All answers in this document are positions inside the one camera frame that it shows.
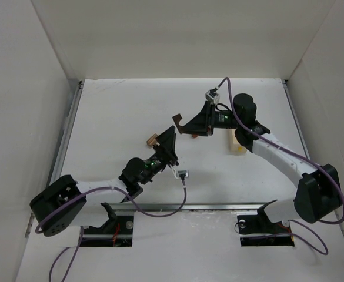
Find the light striped wood block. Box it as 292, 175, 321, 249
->
146, 133, 159, 148

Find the dark brown arch block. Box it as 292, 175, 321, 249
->
172, 113, 185, 134

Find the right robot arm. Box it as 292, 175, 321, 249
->
173, 93, 343, 224

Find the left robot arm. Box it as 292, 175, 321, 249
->
29, 126, 179, 237

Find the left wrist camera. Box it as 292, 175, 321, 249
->
175, 170, 189, 179

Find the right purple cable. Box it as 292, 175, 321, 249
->
215, 76, 344, 256

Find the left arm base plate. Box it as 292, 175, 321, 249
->
81, 215, 134, 247

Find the aluminium front rail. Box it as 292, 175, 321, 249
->
46, 201, 327, 212

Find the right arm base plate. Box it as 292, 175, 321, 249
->
235, 214, 295, 247

